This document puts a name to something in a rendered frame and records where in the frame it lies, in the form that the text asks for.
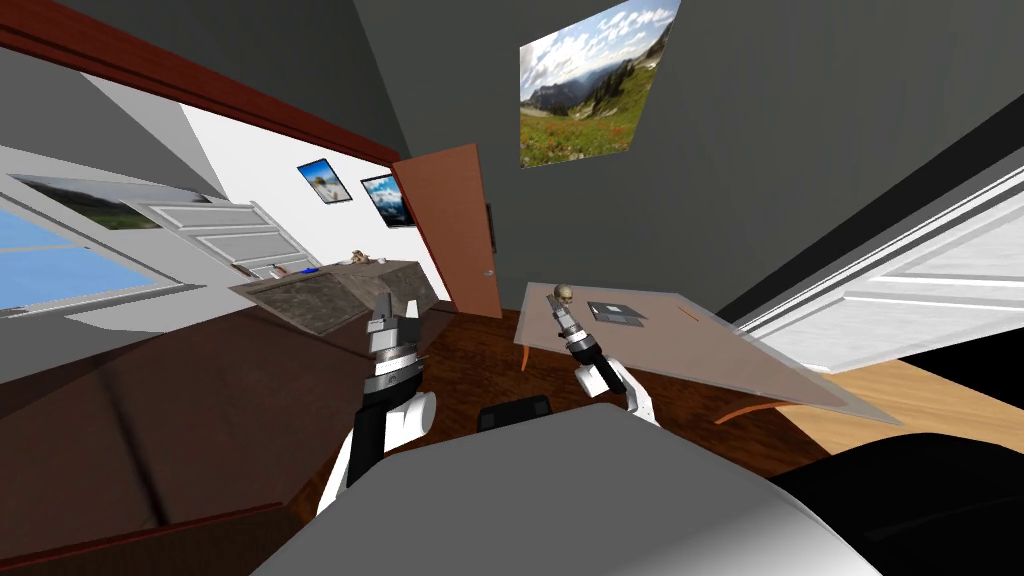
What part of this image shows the dark grey laptop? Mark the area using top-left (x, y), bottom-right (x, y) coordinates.
top-left (586, 301), bottom-right (649, 329)

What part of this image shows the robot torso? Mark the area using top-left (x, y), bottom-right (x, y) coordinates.
top-left (247, 394), bottom-right (883, 576)

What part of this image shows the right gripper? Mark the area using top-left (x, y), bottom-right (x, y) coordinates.
top-left (545, 293), bottom-right (581, 334)

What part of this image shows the wide landscape picture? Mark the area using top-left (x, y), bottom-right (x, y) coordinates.
top-left (9, 173), bottom-right (214, 233)

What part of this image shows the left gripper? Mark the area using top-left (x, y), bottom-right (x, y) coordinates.
top-left (367, 291), bottom-right (423, 358)

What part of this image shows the beige table with orange legs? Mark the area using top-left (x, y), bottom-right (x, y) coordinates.
top-left (511, 281), bottom-right (905, 426)

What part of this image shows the large mountain meadow picture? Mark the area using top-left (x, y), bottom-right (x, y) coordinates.
top-left (518, 0), bottom-right (684, 170)

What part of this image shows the window with blue sky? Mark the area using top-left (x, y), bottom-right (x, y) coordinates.
top-left (0, 190), bottom-right (187, 319)

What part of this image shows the white panelled door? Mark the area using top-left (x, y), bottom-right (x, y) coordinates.
top-left (130, 199), bottom-right (323, 282)
top-left (734, 166), bottom-right (1024, 376)

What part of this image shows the stone-topped grey cabinet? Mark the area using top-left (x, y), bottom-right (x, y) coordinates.
top-left (228, 249), bottom-right (441, 338)

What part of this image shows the brown door leaf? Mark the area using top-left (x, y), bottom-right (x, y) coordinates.
top-left (390, 143), bottom-right (505, 321)

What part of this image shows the small sky picture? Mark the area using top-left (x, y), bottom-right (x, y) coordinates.
top-left (295, 157), bottom-right (354, 206)
top-left (359, 172), bottom-right (417, 230)

